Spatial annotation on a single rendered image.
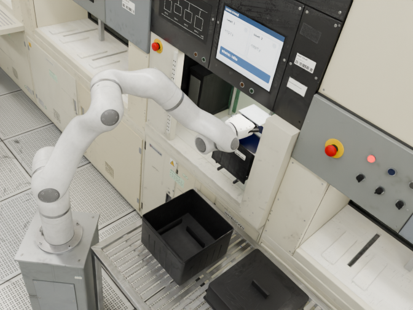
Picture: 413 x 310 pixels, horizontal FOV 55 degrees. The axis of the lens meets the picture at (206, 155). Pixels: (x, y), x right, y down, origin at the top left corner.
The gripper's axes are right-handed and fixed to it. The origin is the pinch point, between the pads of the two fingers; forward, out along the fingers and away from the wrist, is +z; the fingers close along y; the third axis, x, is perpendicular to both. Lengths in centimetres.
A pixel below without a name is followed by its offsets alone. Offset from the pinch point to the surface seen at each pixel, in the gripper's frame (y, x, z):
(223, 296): 39, -39, -48
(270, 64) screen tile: 6.3, 32.0, -10.1
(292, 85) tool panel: 17.2, 29.5, -10.0
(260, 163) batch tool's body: 17.8, -4.4, -14.8
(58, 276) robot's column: -17, -60, -86
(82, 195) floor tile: -104, -125, -29
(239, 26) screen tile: -10.6, 38.6, -10.1
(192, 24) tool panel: -34.9, 29.4, -10.2
